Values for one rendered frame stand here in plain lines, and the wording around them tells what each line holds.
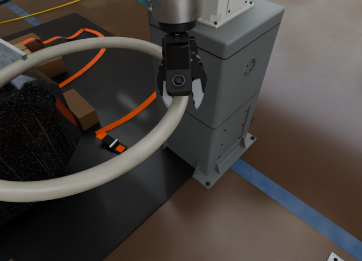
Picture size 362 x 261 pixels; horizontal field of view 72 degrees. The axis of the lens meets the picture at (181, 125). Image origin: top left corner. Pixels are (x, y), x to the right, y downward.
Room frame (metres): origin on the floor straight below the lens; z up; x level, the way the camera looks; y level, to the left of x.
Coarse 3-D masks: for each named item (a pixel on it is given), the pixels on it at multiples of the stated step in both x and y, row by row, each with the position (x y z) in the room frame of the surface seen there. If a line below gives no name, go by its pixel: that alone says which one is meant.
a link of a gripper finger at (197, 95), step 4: (192, 80) 0.42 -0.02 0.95; (196, 80) 0.42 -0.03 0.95; (192, 84) 0.42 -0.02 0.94; (196, 84) 0.42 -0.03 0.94; (200, 84) 0.42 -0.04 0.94; (192, 88) 0.42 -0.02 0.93; (196, 88) 0.42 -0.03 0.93; (200, 88) 0.42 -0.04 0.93; (192, 92) 0.42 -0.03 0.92; (196, 92) 0.42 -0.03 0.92; (200, 92) 0.42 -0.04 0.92; (192, 96) 0.42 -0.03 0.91; (196, 96) 0.42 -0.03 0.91; (200, 96) 0.42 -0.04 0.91; (196, 100) 0.42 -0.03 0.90; (200, 100) 0.42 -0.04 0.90; (196, 104) 0.42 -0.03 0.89; (196, 108) 0.42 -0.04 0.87
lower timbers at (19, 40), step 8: (16, 40) 2.05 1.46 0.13; (24, 40) 2.05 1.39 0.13; (32, 40) 2.05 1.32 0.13; (40, 40) 2.08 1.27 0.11; (32, 48) 2.01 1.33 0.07; (40, 48) 2.06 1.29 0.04; (40, 64) 1.66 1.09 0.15; (48, 64) 1.67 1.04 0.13; (56, 64) 1.71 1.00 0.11; (64, 64) 1.75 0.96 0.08; (48, 72) 1.66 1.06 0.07; (56, 72) 1.69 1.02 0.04
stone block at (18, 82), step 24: (24, 72) 0.83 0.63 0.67; (0, 96) 0.66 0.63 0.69; (24, 96) 0.72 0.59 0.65; (48, 96) 0.78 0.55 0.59; (0, 120) 0.62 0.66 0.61; (24, 120) 0.67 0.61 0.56; (48, 120) 0.72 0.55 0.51; (72, 120) 0.84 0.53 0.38; (0, 144) 0.59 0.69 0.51; (24, 144) 0.63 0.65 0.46; (48, 144) 0.69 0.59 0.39; (72, 144) 0.75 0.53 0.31; (0, 168) 0.55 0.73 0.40; (24, 168) 0.59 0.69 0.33; (48, 168) 0.65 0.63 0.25; (0, 216) 0.46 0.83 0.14
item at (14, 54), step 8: (0, 40) 0.58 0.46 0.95; (0, 48) 0.58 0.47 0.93; (8, 48) 0.57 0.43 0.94; (16, 48) 0.57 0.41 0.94; (0, 56) 0.58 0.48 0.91; (8, 56) 0.58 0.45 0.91; (16, 56) 0.56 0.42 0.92; (24, 56) 0.55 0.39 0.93; (0, 64) 0.55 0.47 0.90; (8, 64) 0.55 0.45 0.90
